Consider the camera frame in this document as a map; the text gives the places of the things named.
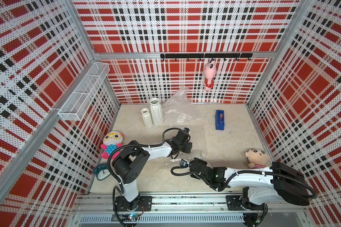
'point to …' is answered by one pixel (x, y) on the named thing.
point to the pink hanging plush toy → (209, 72)
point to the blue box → (219, 124)
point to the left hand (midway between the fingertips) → (189, 145)
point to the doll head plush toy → (257, 159)
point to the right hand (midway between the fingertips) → (194, 160)
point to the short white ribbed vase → (147, 117)
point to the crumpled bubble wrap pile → (180, 109)
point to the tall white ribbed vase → (157, 111)
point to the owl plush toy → (112, 140)
